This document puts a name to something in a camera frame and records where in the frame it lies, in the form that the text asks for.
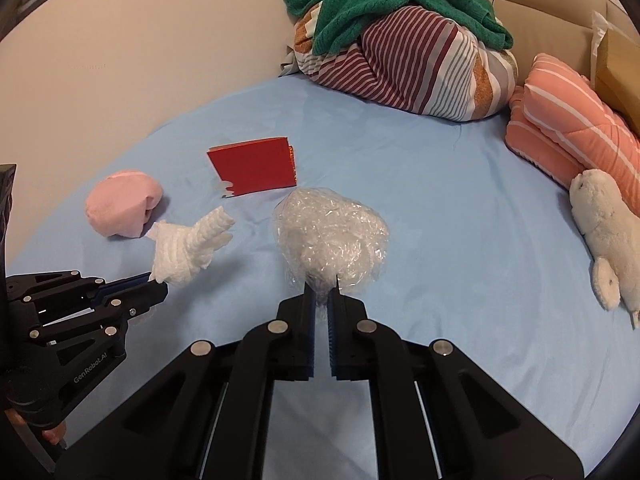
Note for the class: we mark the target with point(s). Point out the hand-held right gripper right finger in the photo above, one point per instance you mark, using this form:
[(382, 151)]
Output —
[(334, 340)]

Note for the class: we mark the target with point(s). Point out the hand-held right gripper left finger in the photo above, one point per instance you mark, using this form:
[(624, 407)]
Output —
[(309, 340)]

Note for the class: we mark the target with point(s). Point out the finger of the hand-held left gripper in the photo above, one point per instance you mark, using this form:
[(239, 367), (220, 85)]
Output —
[(125, 282), (145, 297)]

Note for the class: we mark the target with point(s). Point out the long white tissue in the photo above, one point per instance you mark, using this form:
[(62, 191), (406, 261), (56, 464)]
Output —
[(185, 255)]

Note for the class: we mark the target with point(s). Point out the clear bubble wrap ball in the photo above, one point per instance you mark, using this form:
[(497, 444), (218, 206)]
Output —
[(330, 230)]

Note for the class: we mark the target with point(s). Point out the person's left hand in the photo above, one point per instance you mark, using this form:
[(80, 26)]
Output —
[(54, 434)]

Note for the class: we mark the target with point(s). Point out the pink cloth bundle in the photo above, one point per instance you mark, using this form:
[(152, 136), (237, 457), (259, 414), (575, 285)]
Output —
[(120, 205)]

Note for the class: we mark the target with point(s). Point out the light blue bed sheet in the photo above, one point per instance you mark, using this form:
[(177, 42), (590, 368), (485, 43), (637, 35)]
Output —
[(450, 240)]

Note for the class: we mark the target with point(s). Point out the plain red envelope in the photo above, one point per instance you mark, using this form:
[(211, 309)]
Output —
[(250, 165)]

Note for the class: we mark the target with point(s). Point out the gold printed red envelope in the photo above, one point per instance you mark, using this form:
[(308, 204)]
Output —
[(294, 162)]

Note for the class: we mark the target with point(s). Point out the striped duvet bundle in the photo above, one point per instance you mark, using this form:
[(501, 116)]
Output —
[(410, 60)]

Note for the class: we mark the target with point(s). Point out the white seal plush toy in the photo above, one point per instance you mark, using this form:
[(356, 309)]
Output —
[(600, 215)]

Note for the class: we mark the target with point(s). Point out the pink striped folded blanket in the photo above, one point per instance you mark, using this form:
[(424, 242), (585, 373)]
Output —
[(565, 110)]

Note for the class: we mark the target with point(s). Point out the beige padded headboard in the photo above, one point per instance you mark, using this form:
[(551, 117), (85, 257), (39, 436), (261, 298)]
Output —
[(540, 20)]

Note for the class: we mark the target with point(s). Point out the brown paper bag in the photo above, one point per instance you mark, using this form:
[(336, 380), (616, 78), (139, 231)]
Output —
[(622, 70)]

